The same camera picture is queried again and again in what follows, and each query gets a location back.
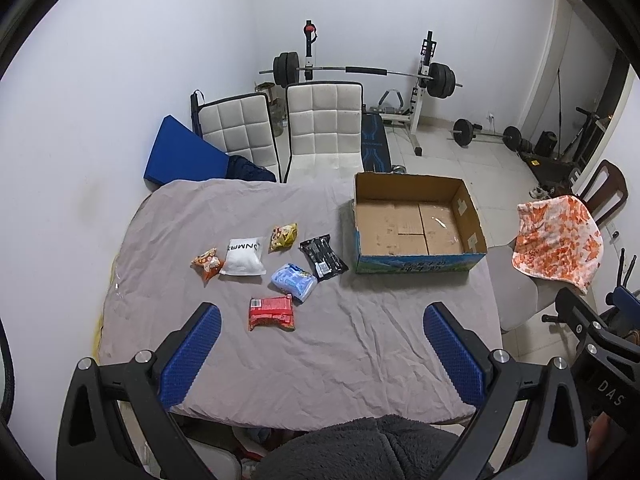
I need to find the orange panda snack bag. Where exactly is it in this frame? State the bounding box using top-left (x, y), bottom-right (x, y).
top-left (191, 247), bottom-right (224, 285)

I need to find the red snack packet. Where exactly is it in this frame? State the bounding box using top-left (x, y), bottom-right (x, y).
top-left (248, 294), bottom-right (295, 332)

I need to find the white soft pack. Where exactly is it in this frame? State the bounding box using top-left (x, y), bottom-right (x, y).
top-left (220, 237), bottom-right (266, 276)

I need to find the blue tissue pack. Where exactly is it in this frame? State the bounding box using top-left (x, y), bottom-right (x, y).
top-left (271, 263), bottom-right (318, 302)

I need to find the yellow chips bag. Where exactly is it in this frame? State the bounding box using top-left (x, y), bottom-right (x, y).
top-left (269, 222), bottom-right (298, 252)

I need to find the black snack packet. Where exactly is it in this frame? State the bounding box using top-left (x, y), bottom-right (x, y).
top-left (299, 234), bottom-right (348, 282)

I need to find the grey seat chair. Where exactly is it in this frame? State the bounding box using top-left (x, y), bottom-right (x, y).
top-left (486, 240), bottom-right (585, 333)

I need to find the dark fleece clothing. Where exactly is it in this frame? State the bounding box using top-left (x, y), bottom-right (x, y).
top-left (252, 415), bottom-right (458, 479)

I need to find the grey wrinkled table cloth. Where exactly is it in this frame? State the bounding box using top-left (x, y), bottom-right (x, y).
top-left (99, 180), bottom-right (502, 431)

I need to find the orange white patterned cloth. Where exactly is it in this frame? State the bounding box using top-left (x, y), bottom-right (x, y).
top-left (512, 195), bottom-right (604, 294)

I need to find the open cardboard box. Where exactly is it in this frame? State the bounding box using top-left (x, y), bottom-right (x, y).
top-left (352, 172), bottom-right (487, 274)

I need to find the brown wooden chair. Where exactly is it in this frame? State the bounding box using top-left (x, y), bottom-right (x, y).
top-left (576, 159), bottom-right (629, 228)

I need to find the dark blue garment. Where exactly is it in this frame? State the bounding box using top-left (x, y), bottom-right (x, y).
top-left (226, 155), bottom-right (277, 182)

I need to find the blue foam mat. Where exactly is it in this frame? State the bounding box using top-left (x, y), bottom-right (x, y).
top-left (143, 115), bottom-right (229, 186)

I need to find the black blue weight bench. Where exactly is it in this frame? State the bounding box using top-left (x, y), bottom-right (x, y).
top-left (361, 113), bottom-right (392, 174)

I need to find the floor barbell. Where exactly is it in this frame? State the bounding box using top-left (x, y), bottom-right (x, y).
top-left (451, 118), bottom-right (522, 152)

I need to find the left white padded chair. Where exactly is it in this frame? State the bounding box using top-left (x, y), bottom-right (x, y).
top-left (190, 90), bottom-right (281, 182)

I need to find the white padded chair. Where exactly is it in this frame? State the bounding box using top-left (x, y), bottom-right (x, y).
top-left (190, 90), bottom-right (281, 182)
top-left (285, 81), bottom-right (363, 183)

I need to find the right white padded chair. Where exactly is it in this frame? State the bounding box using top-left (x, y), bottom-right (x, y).
top-left (285, 81), bottom-right (363, 183)

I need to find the barbell on rack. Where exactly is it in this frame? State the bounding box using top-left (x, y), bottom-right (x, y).
top-left (258, 52), bottom-right (462, 99)

